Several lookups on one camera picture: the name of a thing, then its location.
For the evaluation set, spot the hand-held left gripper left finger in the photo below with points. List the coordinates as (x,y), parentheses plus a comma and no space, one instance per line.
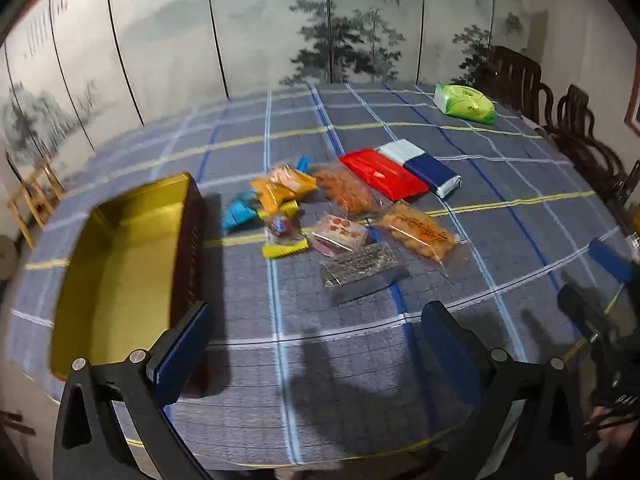
(186,355)

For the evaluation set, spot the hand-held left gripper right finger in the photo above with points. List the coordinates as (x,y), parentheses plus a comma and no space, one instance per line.
(446,341)

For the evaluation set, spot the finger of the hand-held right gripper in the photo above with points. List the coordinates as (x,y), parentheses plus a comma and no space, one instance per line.
(580,305)
(607,260)

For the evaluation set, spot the dark red gold tin box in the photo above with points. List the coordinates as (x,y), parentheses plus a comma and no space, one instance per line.
(125,265)

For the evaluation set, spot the silver seaweed packet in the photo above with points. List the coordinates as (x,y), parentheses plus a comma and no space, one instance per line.
(360,270)

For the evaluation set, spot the clear bag of orange balls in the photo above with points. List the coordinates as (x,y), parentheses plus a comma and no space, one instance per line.
(417,232)

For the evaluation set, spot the yellow snack packet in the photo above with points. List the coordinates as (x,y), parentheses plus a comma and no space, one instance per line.
(285,249)

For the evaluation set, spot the blue snack packet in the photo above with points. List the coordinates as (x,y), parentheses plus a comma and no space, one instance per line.
(239,212)

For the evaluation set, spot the pink snack packet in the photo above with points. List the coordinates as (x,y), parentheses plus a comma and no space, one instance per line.
(337,234)

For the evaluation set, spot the red round candy packet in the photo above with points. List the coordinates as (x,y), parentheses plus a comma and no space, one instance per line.
(280,226)

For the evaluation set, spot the white and navy packet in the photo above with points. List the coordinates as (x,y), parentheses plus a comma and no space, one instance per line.
(425,167)

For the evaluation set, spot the dark orange snack packet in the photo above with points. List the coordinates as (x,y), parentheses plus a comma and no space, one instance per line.
(272,200)

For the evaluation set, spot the clear bag of brown snacks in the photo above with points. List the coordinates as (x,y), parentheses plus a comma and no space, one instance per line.
(345,190)

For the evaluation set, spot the small blue candy packet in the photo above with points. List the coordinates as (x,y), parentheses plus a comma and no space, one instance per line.
(303,164)

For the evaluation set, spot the dark wooden chair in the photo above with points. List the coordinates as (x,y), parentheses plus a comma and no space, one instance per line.
(580,130)
(515,75)
(631,190)

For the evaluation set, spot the plaid blue tablecloth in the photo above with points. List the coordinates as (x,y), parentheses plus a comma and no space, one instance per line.
(350,360)

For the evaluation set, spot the grey round disc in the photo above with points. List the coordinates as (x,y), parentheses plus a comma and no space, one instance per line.
(7,257)

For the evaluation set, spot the green tissue pack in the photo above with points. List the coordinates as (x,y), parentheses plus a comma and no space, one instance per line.
(465,102)

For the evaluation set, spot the light wooden chair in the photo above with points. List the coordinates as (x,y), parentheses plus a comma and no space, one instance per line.
(37,200)

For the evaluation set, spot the painted folding screen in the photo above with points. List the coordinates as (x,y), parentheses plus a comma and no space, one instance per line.
(200,35)

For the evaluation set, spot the framed wall picture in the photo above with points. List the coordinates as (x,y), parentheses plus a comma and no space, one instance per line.
(634,115)

